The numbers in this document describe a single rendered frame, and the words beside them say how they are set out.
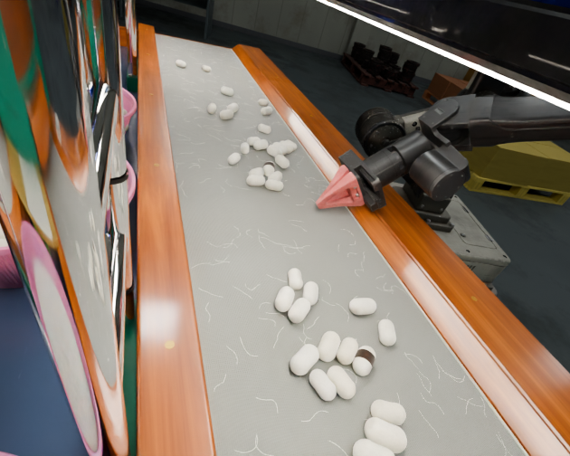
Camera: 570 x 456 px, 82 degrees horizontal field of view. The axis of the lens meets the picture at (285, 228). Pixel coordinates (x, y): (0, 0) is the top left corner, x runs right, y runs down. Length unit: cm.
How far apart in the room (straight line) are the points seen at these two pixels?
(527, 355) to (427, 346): 12
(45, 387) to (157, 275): 15
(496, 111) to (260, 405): 50
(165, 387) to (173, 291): 10
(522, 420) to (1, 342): 55
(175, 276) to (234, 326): 8
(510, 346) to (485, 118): 31
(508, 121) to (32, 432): 66
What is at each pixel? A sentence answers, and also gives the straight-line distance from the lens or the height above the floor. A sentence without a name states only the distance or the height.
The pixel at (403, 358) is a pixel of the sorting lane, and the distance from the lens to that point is 43.
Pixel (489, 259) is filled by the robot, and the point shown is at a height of 47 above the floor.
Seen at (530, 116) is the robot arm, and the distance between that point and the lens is 58.
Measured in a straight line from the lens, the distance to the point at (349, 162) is 57.
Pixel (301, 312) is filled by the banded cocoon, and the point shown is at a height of 76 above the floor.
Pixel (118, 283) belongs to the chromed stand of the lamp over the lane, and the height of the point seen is 85.
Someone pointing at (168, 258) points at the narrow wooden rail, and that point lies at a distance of 40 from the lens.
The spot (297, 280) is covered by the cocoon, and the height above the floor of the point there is 76.
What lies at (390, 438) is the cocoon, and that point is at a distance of 35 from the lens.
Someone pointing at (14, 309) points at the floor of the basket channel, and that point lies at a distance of 50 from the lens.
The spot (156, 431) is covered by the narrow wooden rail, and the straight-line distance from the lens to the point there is 30.
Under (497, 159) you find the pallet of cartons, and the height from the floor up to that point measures 30.
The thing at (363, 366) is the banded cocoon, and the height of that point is 76.
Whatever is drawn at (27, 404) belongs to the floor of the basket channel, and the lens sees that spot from 43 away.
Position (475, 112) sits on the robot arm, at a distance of 59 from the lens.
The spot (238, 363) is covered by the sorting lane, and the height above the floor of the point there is 74.
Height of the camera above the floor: 105
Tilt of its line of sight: 37 degrees down
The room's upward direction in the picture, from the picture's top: 18 degrees clockwise
